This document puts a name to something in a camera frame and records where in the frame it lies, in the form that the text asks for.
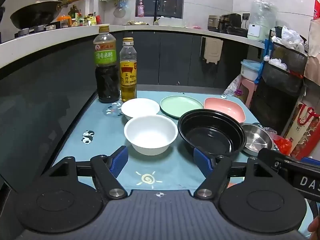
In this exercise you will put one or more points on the small white plastic bag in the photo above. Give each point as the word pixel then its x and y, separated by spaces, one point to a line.
pixel 277 63

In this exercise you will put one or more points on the black mesh rack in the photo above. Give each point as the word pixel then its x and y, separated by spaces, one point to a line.
pixel 275 92

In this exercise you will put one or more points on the black kitchen appliance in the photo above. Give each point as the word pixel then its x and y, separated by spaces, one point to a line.
pixel 233 20

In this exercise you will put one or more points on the dark vinegar bottle green label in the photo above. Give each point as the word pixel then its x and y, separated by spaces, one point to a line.
pixel 107 80

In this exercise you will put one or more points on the stainless steel bowl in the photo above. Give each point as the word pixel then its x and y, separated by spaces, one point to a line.
pixel 257 140

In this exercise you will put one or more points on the silver rice cooker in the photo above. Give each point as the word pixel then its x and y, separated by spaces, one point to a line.
pixel 215 23

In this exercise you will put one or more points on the pink soap bottle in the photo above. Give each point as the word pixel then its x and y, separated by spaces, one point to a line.
pixel 141 10

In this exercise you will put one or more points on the hanging pale round object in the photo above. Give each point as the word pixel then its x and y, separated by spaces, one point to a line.
pixel 120 11

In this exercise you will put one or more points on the black faucet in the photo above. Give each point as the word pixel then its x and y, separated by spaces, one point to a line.
pixel 156 7

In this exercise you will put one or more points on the large white plastic bag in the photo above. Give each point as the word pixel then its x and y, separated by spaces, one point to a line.
pixel 290 38

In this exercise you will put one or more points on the green plate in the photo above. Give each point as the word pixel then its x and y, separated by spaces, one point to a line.
pixel 180 105

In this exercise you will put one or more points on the red plastic bag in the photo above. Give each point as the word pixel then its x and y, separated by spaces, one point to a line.
pixel 282 143

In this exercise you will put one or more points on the beige paper bag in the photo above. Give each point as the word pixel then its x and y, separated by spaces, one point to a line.
pixel 312 60

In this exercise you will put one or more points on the white bowl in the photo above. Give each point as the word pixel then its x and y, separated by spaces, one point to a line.
pixel 150 132
pixel 140 107

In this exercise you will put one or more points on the cooking oil bottle yellow label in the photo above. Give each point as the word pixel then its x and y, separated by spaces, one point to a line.
pixel 128 85

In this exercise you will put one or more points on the red gift bag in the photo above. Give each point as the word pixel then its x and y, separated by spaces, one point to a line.
pixel 303 130

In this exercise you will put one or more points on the row of condiment jars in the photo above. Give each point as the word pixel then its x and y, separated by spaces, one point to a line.
pixel 75 16

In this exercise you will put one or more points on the blue printed tablecloth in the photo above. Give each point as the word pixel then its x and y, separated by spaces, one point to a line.
pixel 105 130

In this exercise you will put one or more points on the white printed plastic bag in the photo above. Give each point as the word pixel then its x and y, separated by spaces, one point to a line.
pixel 232 86

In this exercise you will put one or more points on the beige hanging bin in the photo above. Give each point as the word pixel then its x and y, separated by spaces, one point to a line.
pixel 212 50

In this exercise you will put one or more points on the dark kitchen cabinets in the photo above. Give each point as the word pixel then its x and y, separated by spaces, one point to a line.
pixel 175 60

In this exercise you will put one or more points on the red white package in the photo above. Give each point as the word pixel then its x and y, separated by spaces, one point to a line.
pixel 317 7

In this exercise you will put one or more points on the wall socket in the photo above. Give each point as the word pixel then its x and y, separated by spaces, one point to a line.
pixel 246 16

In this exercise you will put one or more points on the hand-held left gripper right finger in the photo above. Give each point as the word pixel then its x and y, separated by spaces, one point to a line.
pixel 202 162

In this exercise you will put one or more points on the white kitchen countertop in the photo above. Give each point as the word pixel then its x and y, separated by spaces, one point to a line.
pixel 75 33

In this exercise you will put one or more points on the pink stool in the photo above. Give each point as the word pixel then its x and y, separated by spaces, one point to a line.
pixel 246 85

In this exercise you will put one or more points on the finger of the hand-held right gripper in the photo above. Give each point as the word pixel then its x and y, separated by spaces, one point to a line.
pixel 271 158

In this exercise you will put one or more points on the pink dish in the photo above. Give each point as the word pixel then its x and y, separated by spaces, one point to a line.
pixel 222 106

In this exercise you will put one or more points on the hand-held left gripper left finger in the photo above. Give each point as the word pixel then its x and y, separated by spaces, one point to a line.
pixel 120 160

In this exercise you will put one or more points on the gas stove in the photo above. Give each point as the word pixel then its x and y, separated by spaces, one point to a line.
pixel 23 32

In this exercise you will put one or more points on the black plastic bowl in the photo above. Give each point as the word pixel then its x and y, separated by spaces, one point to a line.
pixel 210 135

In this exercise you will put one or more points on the white container blue lid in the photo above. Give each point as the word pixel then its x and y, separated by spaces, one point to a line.
pixel 250 71

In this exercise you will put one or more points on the person's right hand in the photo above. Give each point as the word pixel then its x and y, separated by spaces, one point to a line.
pixel 316 228

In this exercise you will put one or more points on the white appliance with plastic cover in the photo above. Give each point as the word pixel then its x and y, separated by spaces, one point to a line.
pixel 257 30

